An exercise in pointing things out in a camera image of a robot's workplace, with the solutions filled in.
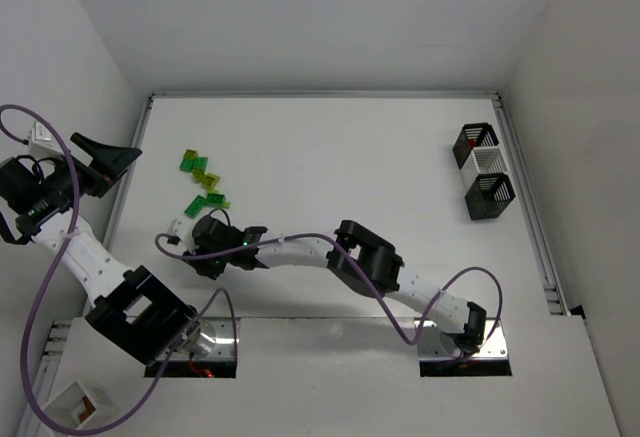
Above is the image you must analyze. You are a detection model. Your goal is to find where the large green lego brick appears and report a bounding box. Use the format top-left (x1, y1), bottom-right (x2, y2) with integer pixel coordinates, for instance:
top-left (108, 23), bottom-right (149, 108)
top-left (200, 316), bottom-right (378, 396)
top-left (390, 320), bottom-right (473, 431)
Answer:
top-left (205, 193), bottom-right (227, 209)

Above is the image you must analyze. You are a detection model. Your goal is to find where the metal base plate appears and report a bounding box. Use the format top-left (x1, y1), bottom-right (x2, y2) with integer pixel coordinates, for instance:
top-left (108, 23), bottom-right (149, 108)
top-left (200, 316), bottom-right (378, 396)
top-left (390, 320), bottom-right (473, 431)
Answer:
top-left (417, 318), bottom-right (509, 362)
top-left (145, 318), bottom-right (238, 366)

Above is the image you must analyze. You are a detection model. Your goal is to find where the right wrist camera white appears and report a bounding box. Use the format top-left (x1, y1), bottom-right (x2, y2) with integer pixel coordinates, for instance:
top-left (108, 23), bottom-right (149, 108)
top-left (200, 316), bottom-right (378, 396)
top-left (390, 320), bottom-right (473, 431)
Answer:
top-left (167, 217), bottom-right (196, 252)

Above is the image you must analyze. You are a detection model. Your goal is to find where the white slatted container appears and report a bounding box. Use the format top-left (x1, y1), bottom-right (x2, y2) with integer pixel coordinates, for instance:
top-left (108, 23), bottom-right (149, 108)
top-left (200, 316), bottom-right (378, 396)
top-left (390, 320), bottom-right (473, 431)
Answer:
top-left (460, 146), bottom-right (509, 190)
top-left (42, 380), bottom-right (119, 430)

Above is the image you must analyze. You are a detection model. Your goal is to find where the near black slatted container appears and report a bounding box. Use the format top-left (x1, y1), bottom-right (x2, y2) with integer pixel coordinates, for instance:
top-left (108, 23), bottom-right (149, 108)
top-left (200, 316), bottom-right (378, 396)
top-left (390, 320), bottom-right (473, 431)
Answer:
top-left (465, 172), bottom-right (516, 221)

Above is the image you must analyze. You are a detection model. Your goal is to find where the far black slatted container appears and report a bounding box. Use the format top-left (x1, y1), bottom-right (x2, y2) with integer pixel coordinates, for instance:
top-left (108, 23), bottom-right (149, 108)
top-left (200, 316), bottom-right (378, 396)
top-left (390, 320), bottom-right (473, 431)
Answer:
top-left (452, 122), bottom-right (499, 170)

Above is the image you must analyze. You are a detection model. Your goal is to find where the yellow-green lego brick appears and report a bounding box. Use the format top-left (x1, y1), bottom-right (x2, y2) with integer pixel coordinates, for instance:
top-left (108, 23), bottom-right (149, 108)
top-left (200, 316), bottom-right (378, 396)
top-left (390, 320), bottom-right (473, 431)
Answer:
top-left (201, 173), bottom-right (220, 193)

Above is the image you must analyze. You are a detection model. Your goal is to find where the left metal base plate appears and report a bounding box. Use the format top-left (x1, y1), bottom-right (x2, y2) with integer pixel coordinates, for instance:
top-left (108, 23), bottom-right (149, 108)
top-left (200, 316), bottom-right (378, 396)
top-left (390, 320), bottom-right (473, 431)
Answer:
top-left (145, 318), bottom-right (238, 366)

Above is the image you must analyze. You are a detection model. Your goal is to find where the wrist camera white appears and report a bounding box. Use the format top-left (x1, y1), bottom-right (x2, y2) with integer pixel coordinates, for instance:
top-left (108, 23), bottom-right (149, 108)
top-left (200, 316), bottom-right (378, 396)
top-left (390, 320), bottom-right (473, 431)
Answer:
top-left (28, 121), bottom-right (61, 159)
top-left (167, 217), bottom-right (196, 252)

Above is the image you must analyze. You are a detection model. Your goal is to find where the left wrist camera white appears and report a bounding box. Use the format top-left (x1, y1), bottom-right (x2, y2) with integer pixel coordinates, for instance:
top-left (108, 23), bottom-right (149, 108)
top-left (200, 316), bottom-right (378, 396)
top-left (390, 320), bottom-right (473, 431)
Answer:
top-left (28, 121), bottom-right (61, 159)

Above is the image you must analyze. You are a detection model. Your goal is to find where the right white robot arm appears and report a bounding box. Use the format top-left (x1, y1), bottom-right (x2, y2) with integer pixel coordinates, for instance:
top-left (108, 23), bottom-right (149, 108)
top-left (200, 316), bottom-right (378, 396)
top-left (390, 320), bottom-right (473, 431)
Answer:
top-left (170, 215), bottom-right (487, 354)

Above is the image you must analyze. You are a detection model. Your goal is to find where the black slatted container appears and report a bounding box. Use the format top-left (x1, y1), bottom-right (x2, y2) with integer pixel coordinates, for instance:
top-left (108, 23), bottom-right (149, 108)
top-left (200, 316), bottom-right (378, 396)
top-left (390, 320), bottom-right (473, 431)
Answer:
top-left (465, 172), bottom-right (516, 221)
top-left (452, 122), bottom-right (499, 170)

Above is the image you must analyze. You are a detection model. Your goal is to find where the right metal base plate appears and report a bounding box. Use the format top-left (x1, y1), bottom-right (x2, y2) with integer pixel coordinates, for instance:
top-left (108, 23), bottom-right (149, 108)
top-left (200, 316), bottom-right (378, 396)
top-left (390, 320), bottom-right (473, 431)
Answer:
top-left (417, 318), bottom-right (509, 362)

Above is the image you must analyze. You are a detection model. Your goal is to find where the middle white slatted container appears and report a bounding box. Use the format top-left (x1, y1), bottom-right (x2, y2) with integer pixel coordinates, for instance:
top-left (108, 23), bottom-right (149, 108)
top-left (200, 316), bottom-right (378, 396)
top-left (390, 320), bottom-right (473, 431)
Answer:
top-left (460, 146), bottom-right (509, 190)

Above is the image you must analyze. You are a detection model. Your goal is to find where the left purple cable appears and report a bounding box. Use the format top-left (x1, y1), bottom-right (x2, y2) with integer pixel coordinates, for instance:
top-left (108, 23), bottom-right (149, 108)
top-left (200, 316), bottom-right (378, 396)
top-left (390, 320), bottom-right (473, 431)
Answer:
top-left (0, 104), bottom-right (237, 433)

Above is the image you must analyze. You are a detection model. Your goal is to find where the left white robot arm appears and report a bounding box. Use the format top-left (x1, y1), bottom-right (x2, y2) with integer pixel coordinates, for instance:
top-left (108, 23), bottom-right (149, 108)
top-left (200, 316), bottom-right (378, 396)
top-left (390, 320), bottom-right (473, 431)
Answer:
top-left (1, 124), bottom-right (200, 366)

